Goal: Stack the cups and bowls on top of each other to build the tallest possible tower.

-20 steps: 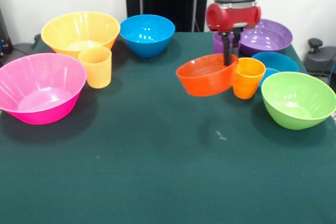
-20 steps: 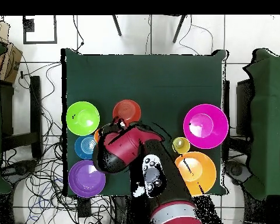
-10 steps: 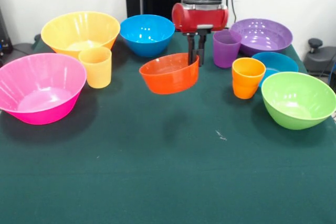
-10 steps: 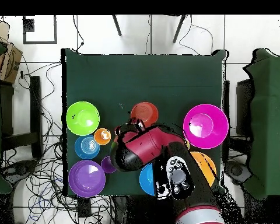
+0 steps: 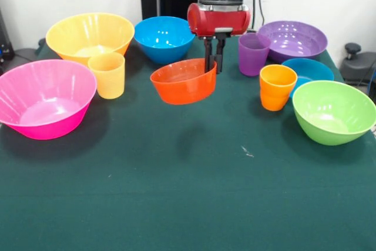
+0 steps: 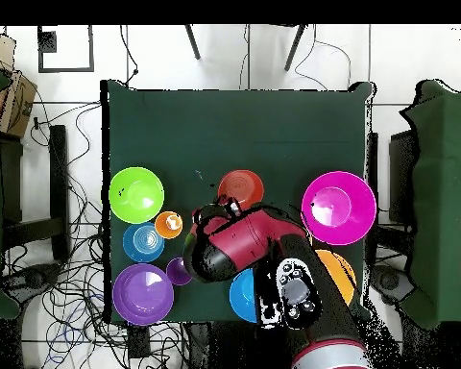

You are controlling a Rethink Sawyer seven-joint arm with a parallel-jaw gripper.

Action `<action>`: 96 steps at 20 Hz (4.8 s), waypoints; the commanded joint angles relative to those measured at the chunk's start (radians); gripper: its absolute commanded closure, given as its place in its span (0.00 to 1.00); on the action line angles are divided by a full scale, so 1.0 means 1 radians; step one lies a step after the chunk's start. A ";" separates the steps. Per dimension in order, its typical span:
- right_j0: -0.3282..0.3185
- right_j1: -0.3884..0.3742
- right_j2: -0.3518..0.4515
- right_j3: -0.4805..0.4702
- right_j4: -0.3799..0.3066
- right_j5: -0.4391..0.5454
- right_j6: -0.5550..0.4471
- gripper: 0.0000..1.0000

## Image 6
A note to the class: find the dark green table cloth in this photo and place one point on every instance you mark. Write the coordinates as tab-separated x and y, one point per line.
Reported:
234	134

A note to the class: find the deep blue bowl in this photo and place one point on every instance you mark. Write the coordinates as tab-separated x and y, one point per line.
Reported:
242	296

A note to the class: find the pink bowl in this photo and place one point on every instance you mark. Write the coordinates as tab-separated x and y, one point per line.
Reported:
338	207

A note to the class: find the dark grey round base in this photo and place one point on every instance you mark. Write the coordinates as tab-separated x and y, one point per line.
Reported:
32	278
390	282

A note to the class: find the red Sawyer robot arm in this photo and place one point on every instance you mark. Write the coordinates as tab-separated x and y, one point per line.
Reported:
246	238

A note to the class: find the purple cup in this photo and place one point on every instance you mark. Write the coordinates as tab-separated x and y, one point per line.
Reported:
175	271

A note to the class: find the black power box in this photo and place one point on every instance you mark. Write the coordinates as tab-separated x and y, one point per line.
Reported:
138	342

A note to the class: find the black box stand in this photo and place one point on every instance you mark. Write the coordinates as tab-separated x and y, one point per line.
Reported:
401	173

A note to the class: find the lime green bowl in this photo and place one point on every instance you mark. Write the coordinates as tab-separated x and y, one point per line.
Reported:
136	195

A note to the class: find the shallow blue bowl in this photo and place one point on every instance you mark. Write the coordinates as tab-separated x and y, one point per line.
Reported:
143	242

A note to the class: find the black tripod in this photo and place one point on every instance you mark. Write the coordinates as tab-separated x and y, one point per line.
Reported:
193	44

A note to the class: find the black bench stand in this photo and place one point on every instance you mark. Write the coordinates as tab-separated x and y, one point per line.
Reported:
58	173

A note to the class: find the small red-orange bowl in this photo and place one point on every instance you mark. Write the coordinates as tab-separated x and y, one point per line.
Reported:
240	186

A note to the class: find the orange cup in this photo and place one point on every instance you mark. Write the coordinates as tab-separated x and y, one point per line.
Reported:
169	225

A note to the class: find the cardboard box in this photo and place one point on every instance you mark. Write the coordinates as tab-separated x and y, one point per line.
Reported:
17	103

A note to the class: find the black square frame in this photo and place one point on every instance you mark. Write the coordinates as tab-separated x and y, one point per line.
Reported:
65	69

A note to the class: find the large yellow-orange bowl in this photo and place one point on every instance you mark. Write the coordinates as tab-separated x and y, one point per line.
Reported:
342	273

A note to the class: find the purple bowl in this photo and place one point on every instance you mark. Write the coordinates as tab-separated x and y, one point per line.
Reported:
142	294

